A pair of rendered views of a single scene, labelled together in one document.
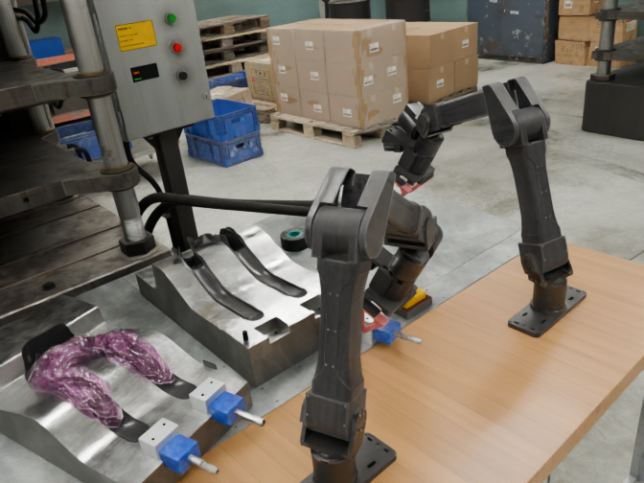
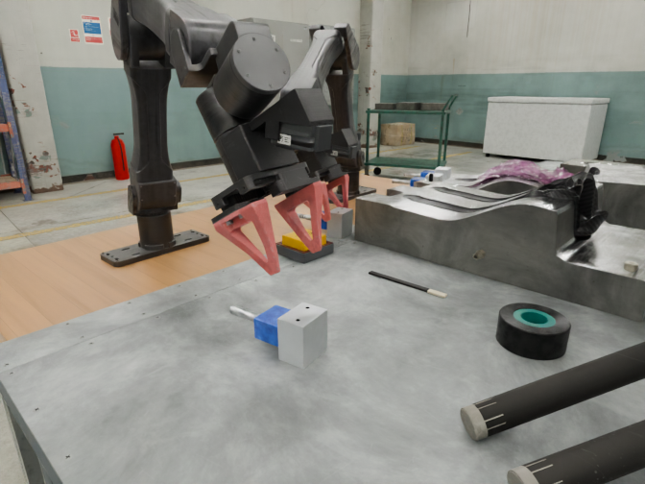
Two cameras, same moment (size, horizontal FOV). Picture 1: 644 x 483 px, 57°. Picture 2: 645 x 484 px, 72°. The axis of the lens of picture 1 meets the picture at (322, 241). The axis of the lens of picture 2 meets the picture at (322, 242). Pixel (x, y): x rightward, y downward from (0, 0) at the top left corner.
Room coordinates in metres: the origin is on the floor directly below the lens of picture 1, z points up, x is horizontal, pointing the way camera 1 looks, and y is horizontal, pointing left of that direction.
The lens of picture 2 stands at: (1.87, -0.26, 1.10)
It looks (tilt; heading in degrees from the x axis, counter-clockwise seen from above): 19 degrees down; 171
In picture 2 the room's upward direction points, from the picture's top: straight up
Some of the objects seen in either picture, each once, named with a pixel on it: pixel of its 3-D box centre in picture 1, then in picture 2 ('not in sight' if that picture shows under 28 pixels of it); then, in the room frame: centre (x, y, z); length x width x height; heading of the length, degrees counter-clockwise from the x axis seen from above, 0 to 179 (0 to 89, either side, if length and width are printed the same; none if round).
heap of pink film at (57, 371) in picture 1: (92, 363); (528, 172); (0.86, 0.43, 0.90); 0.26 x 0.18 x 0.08; 55
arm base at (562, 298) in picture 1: (549, 293); (155, 229); (1.01, -0.45, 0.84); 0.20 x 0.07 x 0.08; 129
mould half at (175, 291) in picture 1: (236, 284); (503, 219); (1.14, 0.20, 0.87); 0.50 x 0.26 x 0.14; 37
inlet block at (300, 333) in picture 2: not in sight; (272, 323); (1.39, -0.24, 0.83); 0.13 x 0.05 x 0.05; 47
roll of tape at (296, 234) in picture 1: (295, 239); (532, 329); (1.44, 0.07, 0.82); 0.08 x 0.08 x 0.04
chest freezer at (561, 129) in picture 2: not in sight; (541, 129); (-4.62, 4.27, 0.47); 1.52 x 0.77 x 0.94; 34
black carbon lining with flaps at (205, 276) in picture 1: (232, 268); (501, 190); (1.12, 0.20, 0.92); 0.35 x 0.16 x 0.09; 37
